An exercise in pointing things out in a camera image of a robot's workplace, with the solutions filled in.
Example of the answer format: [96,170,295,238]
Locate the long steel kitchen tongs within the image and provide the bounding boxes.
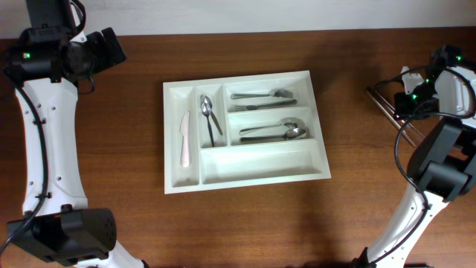
[366,87,425,147]

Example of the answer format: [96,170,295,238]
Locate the white plastic knife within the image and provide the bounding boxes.
[180,111,190,168]

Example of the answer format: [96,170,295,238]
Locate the small steel teaspoon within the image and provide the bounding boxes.
[200,95,223,135]
[201,103,215,147]

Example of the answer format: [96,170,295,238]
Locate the large steel spoon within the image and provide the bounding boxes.
[239,127,307,143]
[239,118,305,135]

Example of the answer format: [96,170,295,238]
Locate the steel fork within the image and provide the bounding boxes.
[231,89,294,100]
[230,99,298,112]

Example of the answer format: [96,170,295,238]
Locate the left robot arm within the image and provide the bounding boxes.
[4,0,145,267]

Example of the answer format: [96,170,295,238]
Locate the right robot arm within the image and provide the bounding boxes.
[351,45,475,268]

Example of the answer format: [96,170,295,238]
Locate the white plastic cutlery tray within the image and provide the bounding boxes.
[163,71,331,194]

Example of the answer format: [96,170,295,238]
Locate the left black cable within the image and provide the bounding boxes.
[0,0,96,258]

